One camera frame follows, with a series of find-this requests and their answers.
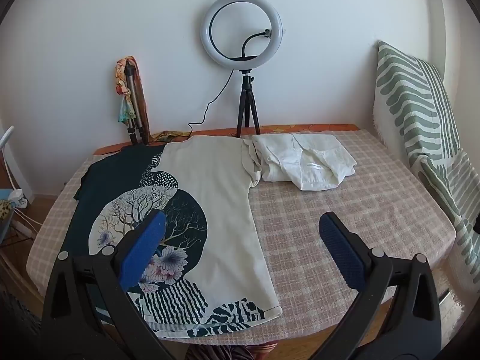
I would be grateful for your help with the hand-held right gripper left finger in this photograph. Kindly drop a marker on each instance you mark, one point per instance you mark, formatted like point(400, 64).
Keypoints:
point(148, 243)

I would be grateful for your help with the silver folded tripod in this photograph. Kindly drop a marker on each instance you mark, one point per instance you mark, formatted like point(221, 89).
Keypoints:
point(134, 97)

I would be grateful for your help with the colourful knotted scarf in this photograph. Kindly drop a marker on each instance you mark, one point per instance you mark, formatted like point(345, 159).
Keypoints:
point(125, 114)

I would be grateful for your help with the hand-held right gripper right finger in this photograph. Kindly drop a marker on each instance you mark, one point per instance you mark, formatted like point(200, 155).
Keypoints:
point(337, 243)

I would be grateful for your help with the green striped cushion cover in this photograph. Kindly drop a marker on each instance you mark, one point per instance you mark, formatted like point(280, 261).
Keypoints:
point(412, 101)

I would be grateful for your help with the black small tripod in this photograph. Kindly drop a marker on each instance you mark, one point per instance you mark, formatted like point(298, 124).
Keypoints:
point(245, 97)

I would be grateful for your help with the pink checkered blanket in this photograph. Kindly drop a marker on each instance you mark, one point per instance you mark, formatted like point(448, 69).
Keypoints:
point(337, 202)

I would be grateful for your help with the beige and teal printed t-shirt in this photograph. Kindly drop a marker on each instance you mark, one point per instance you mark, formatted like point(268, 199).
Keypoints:
point(221, 195)

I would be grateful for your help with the white folded shirt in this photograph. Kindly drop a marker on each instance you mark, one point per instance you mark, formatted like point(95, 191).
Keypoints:
point(285, 161)

